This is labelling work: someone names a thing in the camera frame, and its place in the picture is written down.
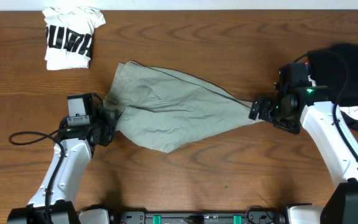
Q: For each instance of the olive green shorts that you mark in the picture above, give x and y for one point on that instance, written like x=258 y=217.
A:
x=163 y=109

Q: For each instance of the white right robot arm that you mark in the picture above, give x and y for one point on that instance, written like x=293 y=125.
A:
x=309 y=108

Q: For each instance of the folded white Puma t-shirt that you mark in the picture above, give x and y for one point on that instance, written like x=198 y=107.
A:
x=69 y=35

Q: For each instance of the black garment pile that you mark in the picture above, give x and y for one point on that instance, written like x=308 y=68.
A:
x=337 y=68

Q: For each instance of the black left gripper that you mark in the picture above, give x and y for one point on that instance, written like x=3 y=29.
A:
x=107 y=125

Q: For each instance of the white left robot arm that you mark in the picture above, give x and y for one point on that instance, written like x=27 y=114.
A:
x=74 y=143

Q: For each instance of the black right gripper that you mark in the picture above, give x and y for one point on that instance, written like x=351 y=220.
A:
x=265 y=112

